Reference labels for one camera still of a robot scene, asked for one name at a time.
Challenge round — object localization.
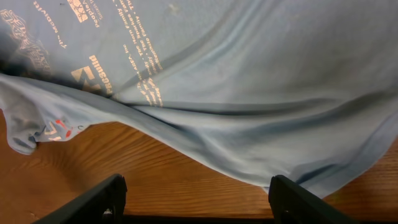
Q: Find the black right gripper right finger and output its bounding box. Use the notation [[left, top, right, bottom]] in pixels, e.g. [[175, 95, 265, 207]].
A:
[[268, 175, 357, 224]]

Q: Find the light blue printed t-shirt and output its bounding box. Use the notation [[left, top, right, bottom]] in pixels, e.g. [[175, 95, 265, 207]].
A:
[[1, 0, 397, 198]]

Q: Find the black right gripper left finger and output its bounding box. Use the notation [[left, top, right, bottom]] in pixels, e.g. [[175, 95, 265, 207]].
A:
[[35, 174, 127, 224]]

